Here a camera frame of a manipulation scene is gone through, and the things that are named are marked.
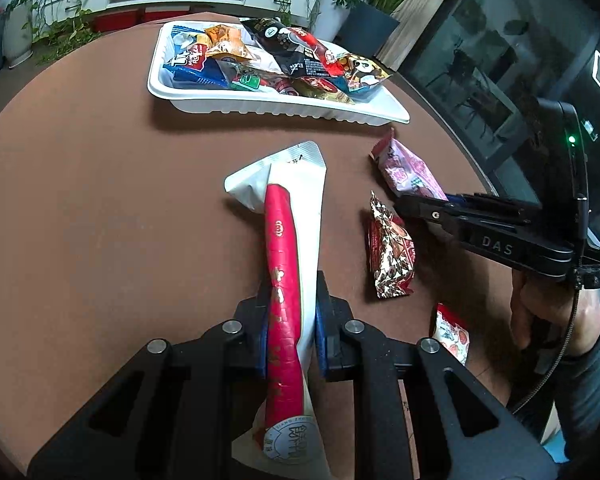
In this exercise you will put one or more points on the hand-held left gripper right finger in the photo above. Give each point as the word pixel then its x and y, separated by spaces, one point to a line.
pixel 321 342

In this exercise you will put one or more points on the small red white snack packet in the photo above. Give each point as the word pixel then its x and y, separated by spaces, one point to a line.
pixel 450 335

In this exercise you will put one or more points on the red chocolate ball packet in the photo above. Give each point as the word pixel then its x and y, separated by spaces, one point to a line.
pixel 327 52

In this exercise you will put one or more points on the blue snack packet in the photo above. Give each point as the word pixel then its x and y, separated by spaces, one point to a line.
pixel 190 62

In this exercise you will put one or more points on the person's right hand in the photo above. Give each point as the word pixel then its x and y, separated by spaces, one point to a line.
pixel 555 315

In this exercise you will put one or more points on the green snack packet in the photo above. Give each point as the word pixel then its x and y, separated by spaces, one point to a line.
pixel 245 81

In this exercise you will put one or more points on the plain white snack packet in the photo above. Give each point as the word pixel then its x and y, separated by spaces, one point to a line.
pixel 257 60

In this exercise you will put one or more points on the white plastic tray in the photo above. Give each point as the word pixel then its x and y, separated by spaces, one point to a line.
pixel 260 105

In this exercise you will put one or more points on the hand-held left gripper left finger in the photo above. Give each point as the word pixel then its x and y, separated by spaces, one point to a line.
pixel 261 342

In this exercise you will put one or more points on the gold red snack packet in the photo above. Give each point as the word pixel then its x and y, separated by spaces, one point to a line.
pixel 322 89

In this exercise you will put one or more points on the cartoon print snack packet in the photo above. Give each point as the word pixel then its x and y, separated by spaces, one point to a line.
pixel 362 74

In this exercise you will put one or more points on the person's right forearm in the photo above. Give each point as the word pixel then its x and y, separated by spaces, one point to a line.
pixel 590 390

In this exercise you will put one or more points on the trailing vine plant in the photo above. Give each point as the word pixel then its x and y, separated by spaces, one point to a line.
pixel 62 5

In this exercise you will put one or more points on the orange snack packet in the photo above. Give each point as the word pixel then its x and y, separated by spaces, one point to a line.
pixel 225 40

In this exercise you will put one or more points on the pink snack packet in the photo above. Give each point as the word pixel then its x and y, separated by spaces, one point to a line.
pixel 410 175

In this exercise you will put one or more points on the black snack packet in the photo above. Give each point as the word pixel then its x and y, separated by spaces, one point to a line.
pixel 285 45

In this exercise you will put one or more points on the long red white snack packet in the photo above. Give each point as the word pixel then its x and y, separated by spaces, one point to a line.
pixel 285 270

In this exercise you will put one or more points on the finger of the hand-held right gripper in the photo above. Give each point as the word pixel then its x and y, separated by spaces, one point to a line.
pixel 500 205
pixel 495 245

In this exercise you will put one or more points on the large plant in dark pot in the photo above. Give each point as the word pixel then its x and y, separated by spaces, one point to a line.
pixel 367 30

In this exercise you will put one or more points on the red silver patterned snack packet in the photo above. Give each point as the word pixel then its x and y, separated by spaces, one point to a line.
pixel 391 250

